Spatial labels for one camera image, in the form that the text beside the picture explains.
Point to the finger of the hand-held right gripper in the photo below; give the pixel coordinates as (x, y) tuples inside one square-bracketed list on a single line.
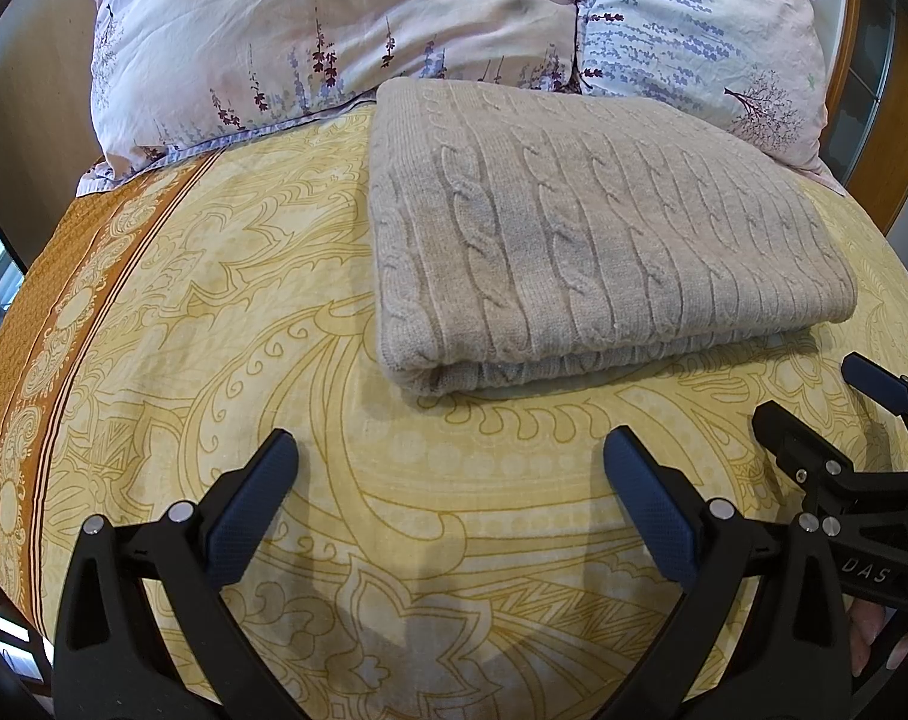
[(791, 439), (877, 382)]

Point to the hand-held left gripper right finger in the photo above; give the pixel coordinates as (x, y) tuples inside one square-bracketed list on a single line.
[(653, 499)]

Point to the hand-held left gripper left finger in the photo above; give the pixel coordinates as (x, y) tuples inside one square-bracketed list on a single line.
[(248, 495)]

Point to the person's right hand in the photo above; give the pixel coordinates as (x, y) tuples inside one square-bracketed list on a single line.
[(870, 637)]

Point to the yellow patterned bed sheet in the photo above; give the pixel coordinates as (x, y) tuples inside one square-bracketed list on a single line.
[(334, 450)]

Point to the wooden headboard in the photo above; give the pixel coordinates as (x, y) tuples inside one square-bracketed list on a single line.
[(907, 90)]

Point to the blue lavender print pillow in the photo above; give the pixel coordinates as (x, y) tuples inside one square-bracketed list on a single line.
[(709, 37)]

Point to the pink floral print pillow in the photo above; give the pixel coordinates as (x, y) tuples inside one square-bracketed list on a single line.
[(296, 37)]

